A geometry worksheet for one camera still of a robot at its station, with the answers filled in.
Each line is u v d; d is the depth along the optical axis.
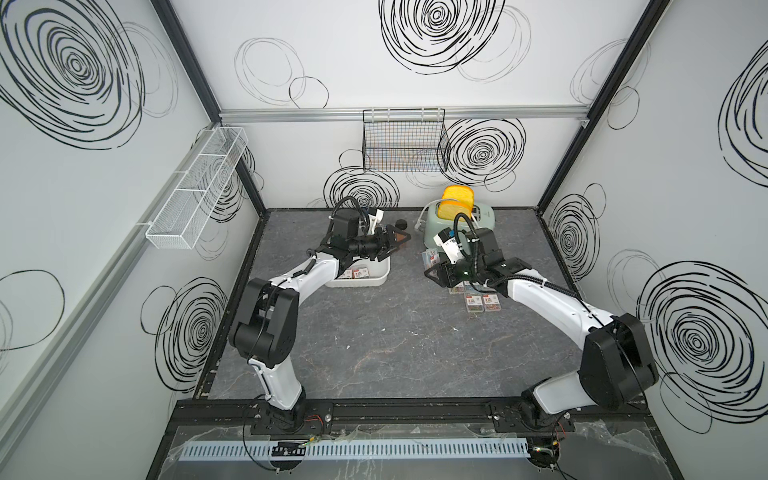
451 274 0.74
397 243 0.77
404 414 0.75
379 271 0.99
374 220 0.82
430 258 0.81
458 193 0.97
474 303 0.91
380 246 0.76
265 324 0.48
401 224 1.02
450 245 0.75
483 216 0.96
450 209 0.92
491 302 0.92
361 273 0.99
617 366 0.43
